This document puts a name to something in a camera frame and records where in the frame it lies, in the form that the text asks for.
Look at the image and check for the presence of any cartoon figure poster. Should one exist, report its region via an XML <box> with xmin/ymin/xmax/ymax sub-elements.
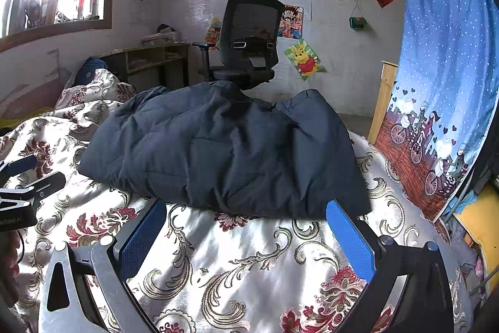
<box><xmin>278</xmin><ymin>4</ymin><xmax>304</xmax><ymax>39</ymax></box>

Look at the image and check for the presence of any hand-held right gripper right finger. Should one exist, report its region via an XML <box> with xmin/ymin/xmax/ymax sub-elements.
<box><xmin>325</xmin><ymin>199</ymin><xmax>455</xmax><ymax>333</ymax></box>

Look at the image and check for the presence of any green hanging basket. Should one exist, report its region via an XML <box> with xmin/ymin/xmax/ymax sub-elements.
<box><xmin>349</xmin><ymin>1</ymin><xmax>369</xmax><ymax>31</ymax></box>

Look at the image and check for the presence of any dark blue bag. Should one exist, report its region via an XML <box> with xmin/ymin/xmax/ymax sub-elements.
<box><xmin>72</xmin><ymin>57</ymin><xmax>110</xmax><ymax>86</ymax></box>

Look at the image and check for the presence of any wooden wardrobe frame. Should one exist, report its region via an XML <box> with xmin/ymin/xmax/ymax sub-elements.
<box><xmin>368</xmin><ymin>61</ymin><xmax>398</xmax><ymax>144</ymax></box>

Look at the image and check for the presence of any yellow bear poster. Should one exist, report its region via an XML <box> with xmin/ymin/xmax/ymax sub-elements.
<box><xmin>284</xmin><ymin>40</ymin><xmax>321</xmax><ymax>81</ymax></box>

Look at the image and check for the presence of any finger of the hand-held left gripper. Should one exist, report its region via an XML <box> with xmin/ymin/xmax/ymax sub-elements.
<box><xmin>0</xmin><ymin>154</ymin><xmax>37</xmax><ymax>182</ymax></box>
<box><xmin>0</xmin><ymin>171</ymin><xmax>67</xmax><ymax>202</ymax></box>

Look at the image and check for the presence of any large white wall sheet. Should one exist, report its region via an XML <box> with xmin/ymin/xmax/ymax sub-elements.
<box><xmin>185</xmin><ymin>0</ymin><xmax>312</xmax><ymax>45</ymax></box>

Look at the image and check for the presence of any stack of papers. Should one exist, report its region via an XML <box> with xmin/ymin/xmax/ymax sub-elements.
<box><xmin>140</xmin><ymin>25</ymin><xmax>182</xmax><ymax>45</ymax></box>

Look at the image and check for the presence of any black office chair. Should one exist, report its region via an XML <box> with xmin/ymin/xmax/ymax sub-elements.
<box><xmin>192</xmin><ymin>0</ymin><xmax>287</xmax><ymax>100</ymax></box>

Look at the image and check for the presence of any blue printed curtain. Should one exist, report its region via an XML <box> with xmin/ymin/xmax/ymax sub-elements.
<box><xmin>374</xmin><ymin>0</ymin><xmax>490</xmax><ymax>222</ymax></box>

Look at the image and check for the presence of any floral printed blanket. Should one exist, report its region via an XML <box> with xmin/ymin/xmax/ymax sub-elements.
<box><xmin>0</xmin><ymin>68</ymin><xmax>472</xmax><ymax>333</ymax></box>

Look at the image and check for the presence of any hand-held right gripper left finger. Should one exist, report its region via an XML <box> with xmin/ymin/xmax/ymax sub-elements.
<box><xmin>38</xmin><ymin>197</ymin><xmax>168</xmax><ymax>333</ymax></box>

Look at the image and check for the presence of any wooden desk with shelves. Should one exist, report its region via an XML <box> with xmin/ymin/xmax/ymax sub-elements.
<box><xmin>99</xmin><ymin>43</ymin><xmax>191</xmax><ymax>92</ymax></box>

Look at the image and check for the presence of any yellow cloth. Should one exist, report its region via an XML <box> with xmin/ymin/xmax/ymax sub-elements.
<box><xmin>454</xmin><ymin>187</ymin><xmax>499</xmax><ymax>279</ymax></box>

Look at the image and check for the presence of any dark navy puffer jacket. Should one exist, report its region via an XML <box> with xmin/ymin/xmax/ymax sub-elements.
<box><xmin>78</xmin><ymin>80</ymin><xmax>371</xmax><ymax>220</ymax></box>

